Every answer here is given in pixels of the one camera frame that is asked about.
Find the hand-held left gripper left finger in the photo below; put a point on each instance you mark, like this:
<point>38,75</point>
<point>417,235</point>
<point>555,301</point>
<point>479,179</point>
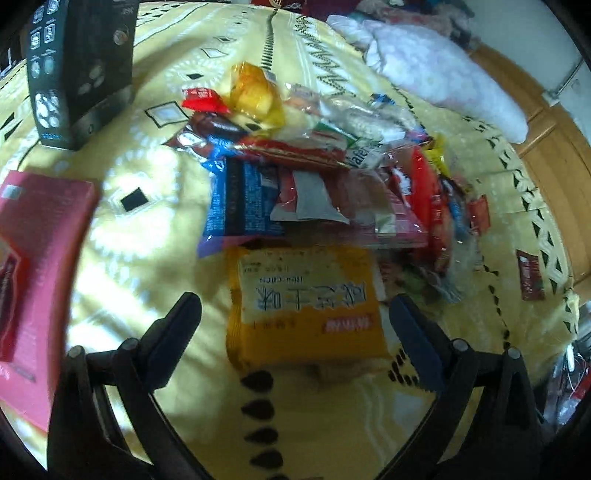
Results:
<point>178,323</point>

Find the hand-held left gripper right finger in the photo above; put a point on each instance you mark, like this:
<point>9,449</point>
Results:
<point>415,341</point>

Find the orange-yellow snack packet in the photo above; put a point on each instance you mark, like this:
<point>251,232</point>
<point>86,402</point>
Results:
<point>300,332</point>

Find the pile of assorted snacks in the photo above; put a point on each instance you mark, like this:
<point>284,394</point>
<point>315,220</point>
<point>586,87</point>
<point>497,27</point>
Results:
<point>323,152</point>

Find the yellow printed blanket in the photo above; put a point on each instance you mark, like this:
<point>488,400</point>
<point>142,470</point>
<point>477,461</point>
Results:
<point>152,258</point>

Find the dark red sachet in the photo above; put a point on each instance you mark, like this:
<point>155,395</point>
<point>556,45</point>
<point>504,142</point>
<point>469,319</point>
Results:
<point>528,277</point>

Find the pink flat box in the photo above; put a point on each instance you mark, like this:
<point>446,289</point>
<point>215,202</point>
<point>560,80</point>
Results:
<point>46,258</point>

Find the small red wrapper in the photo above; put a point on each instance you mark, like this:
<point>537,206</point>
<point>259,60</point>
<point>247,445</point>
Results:
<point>203,99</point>

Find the wooden headboard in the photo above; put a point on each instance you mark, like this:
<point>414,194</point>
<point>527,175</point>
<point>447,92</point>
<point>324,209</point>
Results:
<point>554,152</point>

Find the yellow translucent packet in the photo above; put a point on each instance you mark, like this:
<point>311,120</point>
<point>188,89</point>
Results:
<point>256,92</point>

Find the white floral quilt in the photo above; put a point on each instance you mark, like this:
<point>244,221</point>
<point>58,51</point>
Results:
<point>438,74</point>

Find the black product box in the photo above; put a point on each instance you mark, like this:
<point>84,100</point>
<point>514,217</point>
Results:
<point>78,69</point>

